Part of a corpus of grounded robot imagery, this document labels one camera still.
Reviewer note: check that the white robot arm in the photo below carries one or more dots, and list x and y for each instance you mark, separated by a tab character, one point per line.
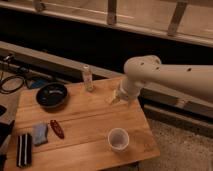
194	80

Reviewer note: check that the wooden cutting board table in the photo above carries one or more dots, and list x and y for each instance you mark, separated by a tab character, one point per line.
86	119

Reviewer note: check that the blue cloth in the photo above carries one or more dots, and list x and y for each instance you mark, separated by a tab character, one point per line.
40	134

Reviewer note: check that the black white striped block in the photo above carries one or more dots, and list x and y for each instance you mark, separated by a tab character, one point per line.
24	150

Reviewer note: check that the clear plastic bottle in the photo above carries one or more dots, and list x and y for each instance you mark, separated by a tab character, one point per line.
87	77

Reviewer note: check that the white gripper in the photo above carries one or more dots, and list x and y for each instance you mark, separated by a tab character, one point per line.
128	90

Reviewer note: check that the black object at left edge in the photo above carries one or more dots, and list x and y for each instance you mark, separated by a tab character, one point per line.
5	134

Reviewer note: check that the black ceramic bowl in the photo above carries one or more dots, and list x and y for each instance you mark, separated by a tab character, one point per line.
51	95

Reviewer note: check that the blue object behind table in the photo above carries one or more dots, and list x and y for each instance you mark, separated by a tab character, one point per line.
38	83

